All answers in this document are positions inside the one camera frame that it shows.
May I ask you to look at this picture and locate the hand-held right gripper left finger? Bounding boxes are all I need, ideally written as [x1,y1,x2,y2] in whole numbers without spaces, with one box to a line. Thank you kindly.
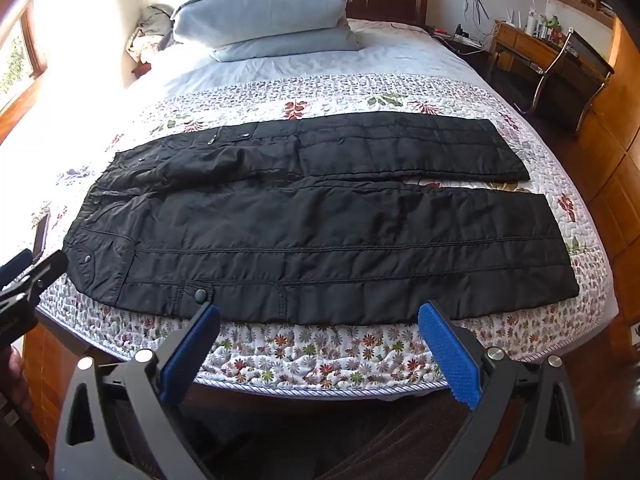
[52,302,223,480]

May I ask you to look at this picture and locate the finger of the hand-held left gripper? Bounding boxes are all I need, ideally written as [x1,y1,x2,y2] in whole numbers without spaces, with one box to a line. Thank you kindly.
[0,248,32,288]
[0,250,69,313]

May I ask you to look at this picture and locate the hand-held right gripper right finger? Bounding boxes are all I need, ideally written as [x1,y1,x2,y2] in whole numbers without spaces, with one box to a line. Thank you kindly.
[417,300,586,480]

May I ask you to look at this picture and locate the black pants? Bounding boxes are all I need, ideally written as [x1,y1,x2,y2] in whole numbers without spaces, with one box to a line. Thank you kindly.
[64,110,581,326]

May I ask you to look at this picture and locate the person's left hand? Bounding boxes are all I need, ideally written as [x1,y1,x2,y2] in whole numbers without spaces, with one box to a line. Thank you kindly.
[0,347,34,413]

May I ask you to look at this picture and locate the dark flat rectangular object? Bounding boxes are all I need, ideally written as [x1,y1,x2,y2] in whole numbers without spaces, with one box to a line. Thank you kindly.
[32,212,52,262]

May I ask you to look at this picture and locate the wooden framed window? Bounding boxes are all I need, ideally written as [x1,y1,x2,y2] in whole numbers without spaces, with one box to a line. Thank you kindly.
[0,10,49,113]

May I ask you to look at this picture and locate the wooden wardrobe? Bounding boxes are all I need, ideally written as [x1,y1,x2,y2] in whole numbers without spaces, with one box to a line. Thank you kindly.
[567,20,640,348]

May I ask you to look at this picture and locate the pile of crumpled clothes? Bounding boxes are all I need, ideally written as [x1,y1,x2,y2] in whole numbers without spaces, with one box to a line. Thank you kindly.
[125,4,177,64]

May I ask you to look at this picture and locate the floral quilted bed cover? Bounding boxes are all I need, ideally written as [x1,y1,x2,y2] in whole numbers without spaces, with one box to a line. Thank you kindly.
[0,17,618,393]

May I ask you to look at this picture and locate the bedside table with power strip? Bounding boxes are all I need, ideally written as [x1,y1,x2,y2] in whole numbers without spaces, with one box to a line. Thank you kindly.
[429,24,490,57]

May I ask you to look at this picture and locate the thin light blue pillow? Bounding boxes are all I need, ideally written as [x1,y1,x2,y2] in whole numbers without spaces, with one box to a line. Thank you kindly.
[212,25,364,64]

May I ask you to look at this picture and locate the wooden desk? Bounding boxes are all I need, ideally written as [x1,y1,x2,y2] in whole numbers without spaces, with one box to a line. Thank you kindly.
[487,22,616,93]

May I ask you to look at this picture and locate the thick light blue pillow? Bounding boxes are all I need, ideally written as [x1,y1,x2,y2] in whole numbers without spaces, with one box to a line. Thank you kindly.
[170,0,354,42]

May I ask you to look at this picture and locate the black metal frame chair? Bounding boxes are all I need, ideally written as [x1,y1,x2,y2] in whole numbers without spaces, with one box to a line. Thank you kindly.
[520,29,614,134]

